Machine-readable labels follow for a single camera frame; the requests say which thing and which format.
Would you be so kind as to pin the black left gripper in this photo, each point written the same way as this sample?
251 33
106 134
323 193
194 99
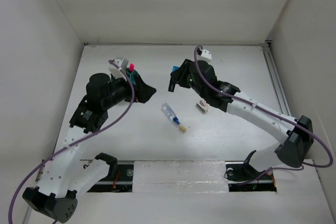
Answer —
143 92

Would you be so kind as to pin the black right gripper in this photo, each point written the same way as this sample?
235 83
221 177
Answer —
181 73

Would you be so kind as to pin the clear glue bottle blue cap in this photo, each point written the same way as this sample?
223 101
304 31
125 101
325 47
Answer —
170 113

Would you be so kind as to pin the black marker pink cap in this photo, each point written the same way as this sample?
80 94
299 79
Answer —
131 67

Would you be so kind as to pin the black marker blue cap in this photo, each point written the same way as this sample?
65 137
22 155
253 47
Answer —
175 69

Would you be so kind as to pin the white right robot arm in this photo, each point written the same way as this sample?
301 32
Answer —
292 136

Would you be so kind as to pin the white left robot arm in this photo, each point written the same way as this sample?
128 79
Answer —
64 178

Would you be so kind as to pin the teal round desk organizer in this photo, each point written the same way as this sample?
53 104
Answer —
133 76

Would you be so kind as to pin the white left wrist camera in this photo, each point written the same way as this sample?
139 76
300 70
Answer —
117 67

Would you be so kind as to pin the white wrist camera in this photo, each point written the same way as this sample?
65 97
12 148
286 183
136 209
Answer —
204 55
117 67

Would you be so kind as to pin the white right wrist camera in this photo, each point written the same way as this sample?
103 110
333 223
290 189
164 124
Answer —
204 55

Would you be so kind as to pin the aluminium side rail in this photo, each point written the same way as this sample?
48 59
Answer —
275 78

